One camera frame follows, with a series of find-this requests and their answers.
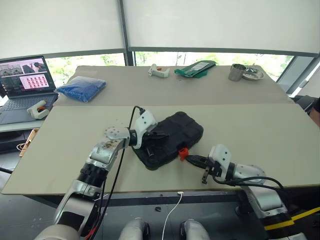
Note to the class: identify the wide white roller blind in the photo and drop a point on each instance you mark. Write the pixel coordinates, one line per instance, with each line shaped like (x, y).
(220, 22)

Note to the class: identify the open laptop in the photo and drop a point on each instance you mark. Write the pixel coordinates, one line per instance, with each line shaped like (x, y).
(25, 87)

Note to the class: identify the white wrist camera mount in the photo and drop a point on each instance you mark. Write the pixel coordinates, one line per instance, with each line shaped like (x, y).
(145, 122)
(221, 156)

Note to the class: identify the blue plastic bag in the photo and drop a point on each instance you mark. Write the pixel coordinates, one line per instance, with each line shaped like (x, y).
(81, 87)

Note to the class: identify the light wooden crate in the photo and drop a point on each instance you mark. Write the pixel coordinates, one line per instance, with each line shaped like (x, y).
(30, 142)

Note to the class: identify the white orange glue gun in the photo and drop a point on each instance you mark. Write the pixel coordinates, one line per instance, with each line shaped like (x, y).
(38, 111)

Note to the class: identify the black plastic tool case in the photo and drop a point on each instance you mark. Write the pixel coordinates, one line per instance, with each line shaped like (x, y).
(175, 135)

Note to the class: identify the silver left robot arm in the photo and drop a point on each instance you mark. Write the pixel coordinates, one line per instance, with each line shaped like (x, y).
(105, 152)

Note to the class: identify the steel dish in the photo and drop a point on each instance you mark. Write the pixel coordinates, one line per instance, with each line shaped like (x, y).
(253, 75)

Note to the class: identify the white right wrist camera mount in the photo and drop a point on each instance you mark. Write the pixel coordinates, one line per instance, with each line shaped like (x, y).
(221, 156)

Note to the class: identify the steel cup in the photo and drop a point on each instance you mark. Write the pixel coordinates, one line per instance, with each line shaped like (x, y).
(236, 73)

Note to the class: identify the green foil packets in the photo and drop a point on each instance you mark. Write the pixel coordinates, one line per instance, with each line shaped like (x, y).
(197, 68)

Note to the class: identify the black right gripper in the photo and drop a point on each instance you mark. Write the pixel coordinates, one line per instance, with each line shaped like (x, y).
(212, 170)

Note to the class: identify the small black floor object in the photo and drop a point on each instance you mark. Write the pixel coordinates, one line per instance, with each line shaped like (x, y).
(158, 208)

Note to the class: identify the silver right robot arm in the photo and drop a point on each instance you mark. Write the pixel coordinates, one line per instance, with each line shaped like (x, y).
(252, 175)

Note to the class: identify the white orange plastic gadget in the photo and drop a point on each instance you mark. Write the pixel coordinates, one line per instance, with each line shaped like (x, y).
(158, 71)

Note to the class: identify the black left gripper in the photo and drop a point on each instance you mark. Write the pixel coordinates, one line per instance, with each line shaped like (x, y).
(148, 142)

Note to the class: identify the bystander in black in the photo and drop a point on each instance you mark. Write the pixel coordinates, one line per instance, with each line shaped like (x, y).
(315, 110)

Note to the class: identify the grey rounded robot leg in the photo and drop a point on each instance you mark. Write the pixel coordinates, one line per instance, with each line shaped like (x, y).
(133, 230)
(193, 231)

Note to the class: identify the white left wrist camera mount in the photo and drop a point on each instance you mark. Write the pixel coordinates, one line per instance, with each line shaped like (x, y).
(145, 122)

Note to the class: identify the white side table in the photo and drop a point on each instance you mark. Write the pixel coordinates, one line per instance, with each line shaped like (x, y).
(17, 127)

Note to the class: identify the grey window mullion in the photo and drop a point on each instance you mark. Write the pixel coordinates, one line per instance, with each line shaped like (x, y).
(127, 32)

